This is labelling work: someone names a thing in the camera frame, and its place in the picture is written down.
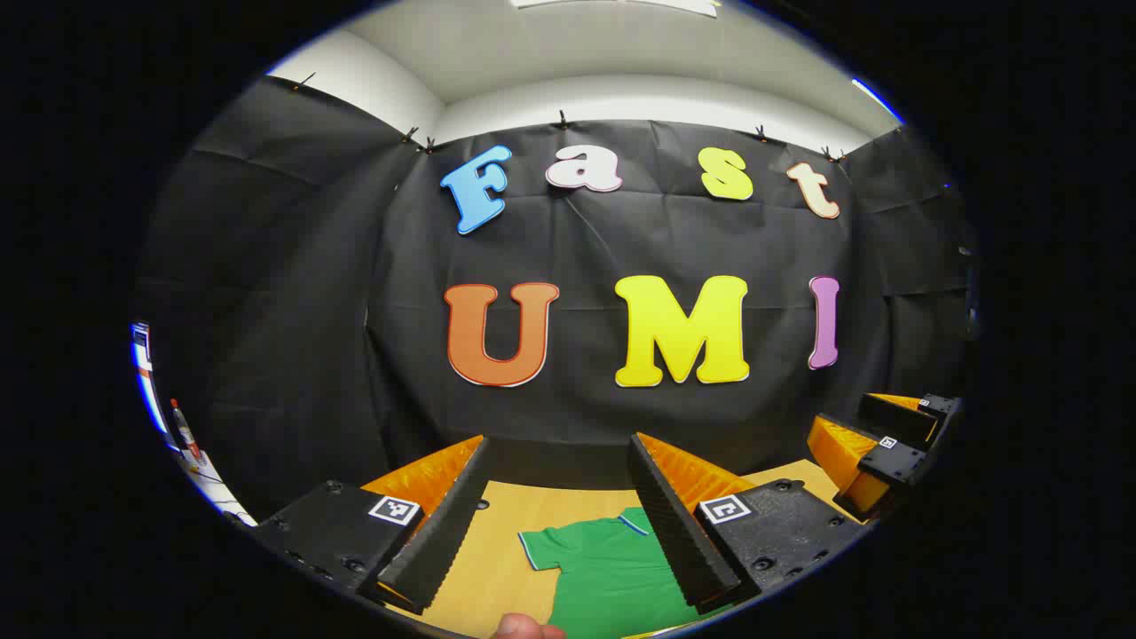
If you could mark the green T-shirt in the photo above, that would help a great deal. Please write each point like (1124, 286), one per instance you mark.
(612, 577)

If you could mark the white printed board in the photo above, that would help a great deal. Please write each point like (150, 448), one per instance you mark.
(142, 355)

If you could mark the black backdrop cloth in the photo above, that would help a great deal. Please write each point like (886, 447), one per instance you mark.
(355, 266)

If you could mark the row of black cloth clips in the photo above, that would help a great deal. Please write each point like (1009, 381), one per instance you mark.
(562, 120)

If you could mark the ceiling light panel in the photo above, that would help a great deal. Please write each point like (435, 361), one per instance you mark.
(621, 4)

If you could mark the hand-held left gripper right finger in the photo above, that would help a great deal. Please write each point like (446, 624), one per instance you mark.
(679, 532)

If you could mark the red capped bottle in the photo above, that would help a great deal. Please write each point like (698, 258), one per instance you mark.
(185, 435)

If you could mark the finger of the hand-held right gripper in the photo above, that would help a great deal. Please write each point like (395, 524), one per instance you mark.
(874, 444)
(896, 417)

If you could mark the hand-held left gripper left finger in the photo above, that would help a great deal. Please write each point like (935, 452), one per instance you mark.
(444, 532)

